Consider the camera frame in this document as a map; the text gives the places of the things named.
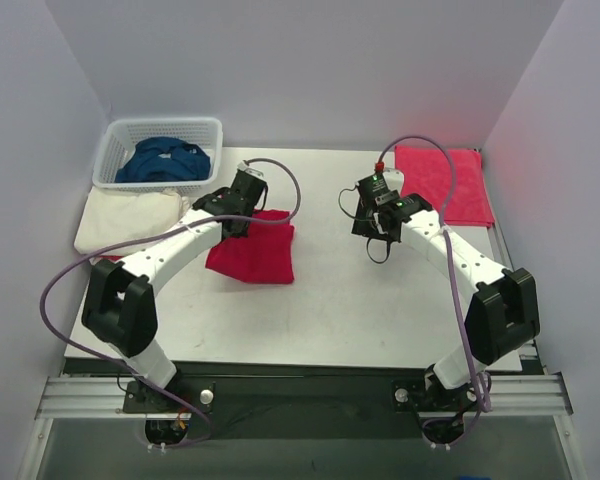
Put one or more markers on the blue t-shirt in basket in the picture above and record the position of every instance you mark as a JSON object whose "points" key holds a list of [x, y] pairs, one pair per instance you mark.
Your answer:
{"points": [[165, 160]]}

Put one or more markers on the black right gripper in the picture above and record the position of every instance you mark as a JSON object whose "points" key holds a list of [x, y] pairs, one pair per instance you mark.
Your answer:
{"points": [[365, 226]]}

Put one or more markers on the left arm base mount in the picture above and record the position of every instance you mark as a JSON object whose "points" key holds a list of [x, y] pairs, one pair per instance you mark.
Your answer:
{"points": [[170, 397]]}

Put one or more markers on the crimson red t-shirt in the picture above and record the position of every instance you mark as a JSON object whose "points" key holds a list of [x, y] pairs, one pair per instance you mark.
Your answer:
{"points": [[263, 257]]}

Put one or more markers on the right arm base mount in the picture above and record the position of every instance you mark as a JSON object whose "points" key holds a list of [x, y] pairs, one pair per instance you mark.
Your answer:
{"points": [[437, 397]]}

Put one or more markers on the pink microfiber towel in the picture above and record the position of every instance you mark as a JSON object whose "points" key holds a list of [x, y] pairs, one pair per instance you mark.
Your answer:
{"points": [[427, 173]]}

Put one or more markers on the aluminium mounting rail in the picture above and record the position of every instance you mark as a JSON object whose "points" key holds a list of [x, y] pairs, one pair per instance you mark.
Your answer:
{"points": [[102, 397]]}

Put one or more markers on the white plastic laundry basket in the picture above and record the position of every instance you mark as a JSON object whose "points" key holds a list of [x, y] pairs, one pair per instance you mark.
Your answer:
{"points": [[118, 144]]}

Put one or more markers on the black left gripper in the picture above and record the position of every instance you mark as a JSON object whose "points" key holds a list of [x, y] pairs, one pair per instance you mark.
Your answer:
{"points": [[235, 227]]}

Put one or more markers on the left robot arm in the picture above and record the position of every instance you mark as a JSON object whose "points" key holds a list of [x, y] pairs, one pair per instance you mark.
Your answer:
{"points": [[120, 303]]}

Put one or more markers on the folded white t-shirt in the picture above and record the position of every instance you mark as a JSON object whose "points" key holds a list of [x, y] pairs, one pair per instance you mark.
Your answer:
{"points": [[115, 216]]}

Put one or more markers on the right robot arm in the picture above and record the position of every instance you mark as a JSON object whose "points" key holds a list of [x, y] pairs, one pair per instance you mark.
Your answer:
{"points": [[502, 310]]}

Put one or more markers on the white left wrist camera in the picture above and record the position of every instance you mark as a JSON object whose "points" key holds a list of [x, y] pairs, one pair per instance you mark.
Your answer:
{"points": [[245, 167]]}

